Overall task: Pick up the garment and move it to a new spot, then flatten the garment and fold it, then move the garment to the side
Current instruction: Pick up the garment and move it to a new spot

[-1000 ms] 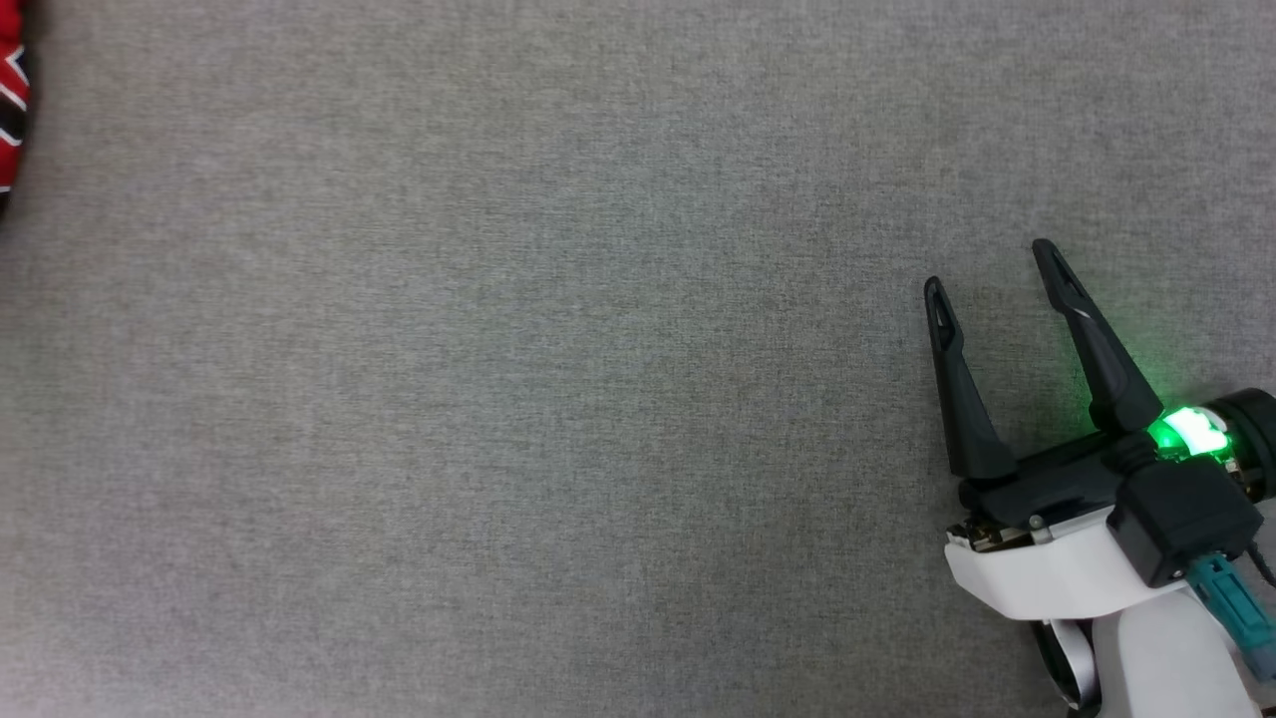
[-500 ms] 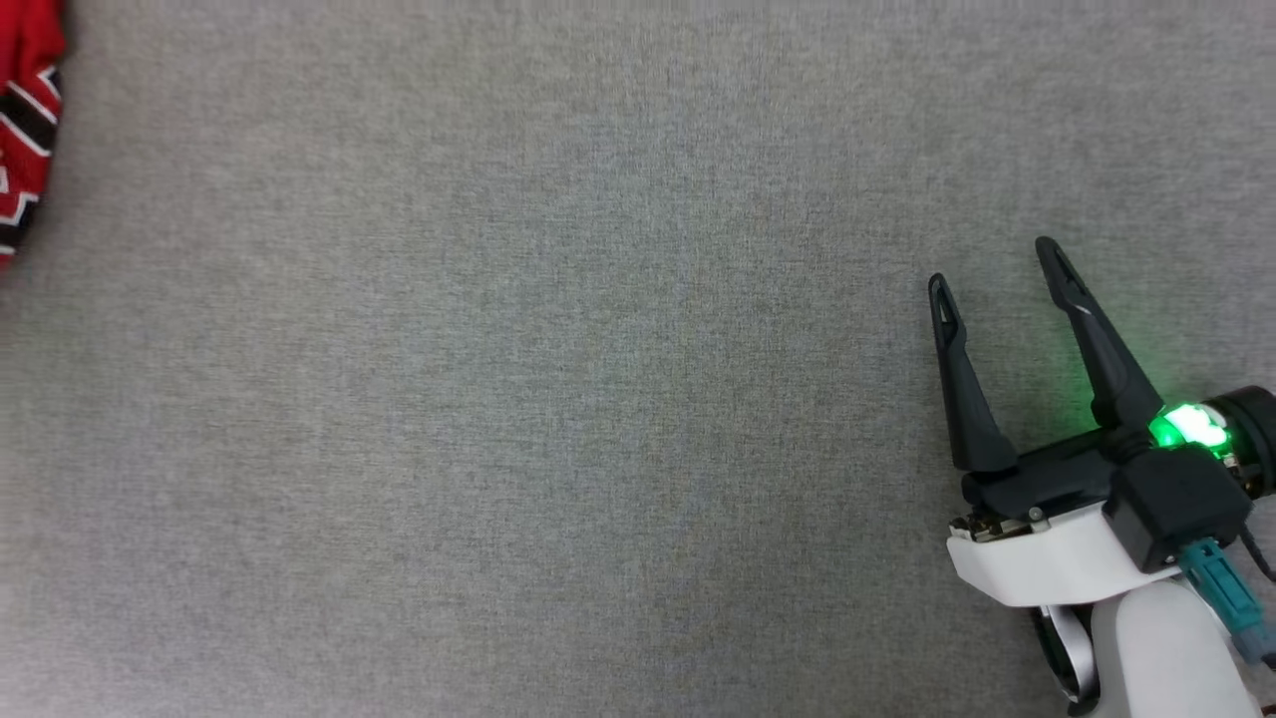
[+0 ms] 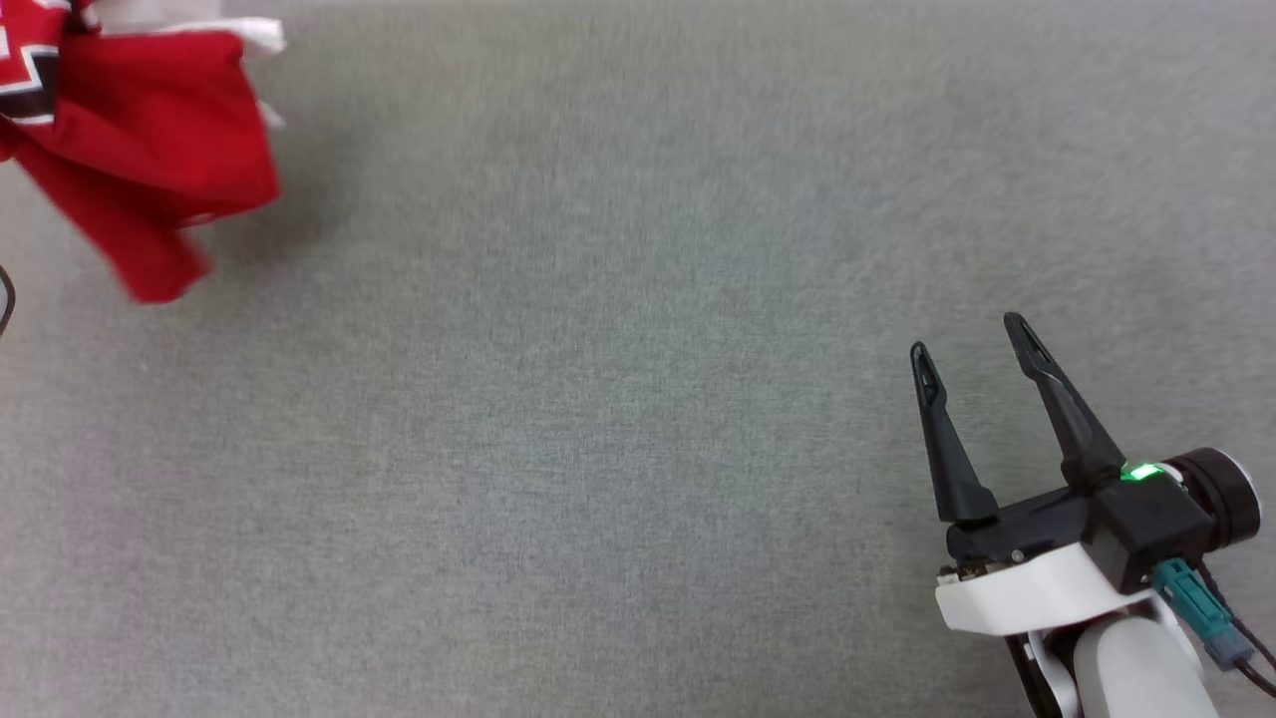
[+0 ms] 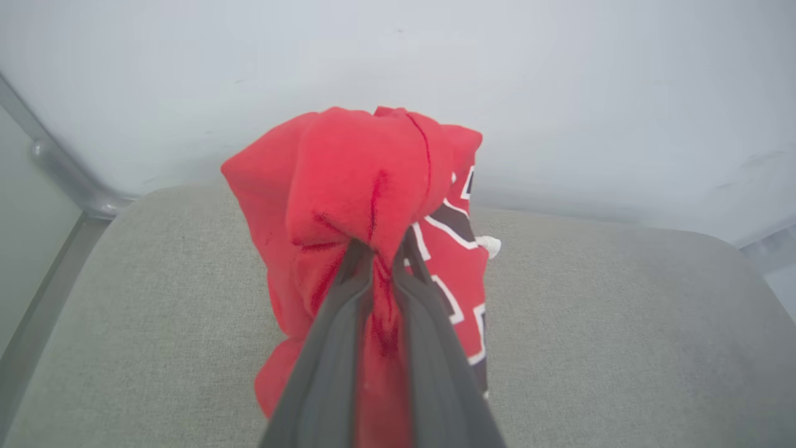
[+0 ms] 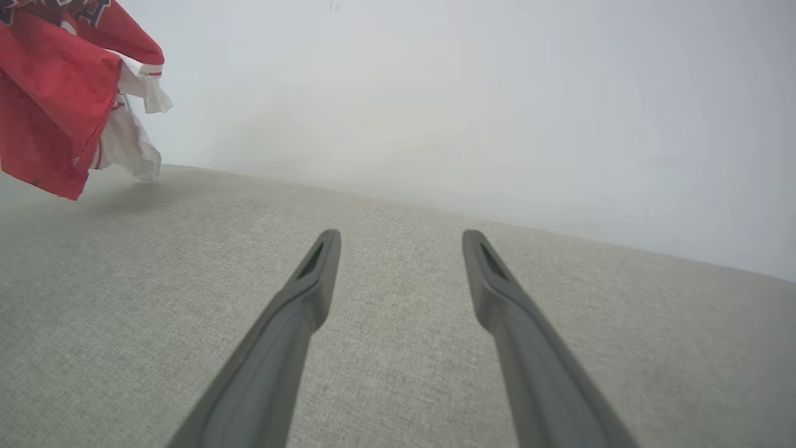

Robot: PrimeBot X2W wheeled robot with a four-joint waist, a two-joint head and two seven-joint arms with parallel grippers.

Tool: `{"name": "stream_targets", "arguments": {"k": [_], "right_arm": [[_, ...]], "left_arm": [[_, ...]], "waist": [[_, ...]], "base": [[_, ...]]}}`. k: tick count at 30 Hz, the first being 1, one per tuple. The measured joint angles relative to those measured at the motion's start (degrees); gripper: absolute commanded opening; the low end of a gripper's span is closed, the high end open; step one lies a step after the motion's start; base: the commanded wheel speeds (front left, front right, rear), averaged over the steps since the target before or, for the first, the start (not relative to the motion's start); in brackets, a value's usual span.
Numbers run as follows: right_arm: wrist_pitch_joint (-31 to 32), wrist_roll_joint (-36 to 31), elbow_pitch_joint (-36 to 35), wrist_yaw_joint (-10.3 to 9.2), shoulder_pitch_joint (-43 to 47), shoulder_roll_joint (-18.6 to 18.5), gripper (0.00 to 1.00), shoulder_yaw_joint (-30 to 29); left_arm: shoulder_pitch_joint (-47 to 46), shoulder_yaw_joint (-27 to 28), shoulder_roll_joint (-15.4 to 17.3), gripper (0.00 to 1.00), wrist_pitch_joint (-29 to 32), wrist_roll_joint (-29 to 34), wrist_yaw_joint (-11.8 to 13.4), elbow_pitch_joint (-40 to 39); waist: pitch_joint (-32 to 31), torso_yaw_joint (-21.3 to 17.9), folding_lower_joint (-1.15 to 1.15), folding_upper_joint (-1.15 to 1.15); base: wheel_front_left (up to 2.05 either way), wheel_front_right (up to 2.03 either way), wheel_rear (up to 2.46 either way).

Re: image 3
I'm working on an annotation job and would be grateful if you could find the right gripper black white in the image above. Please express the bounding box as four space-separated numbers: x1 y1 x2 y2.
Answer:
909 311 1159 636

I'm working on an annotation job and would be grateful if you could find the black cable with teal connector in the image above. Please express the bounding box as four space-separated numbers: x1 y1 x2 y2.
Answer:
1153 558 1276 699

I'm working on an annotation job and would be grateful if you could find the red and white jersey garment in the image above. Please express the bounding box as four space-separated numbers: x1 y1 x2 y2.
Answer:
0 0 288 305

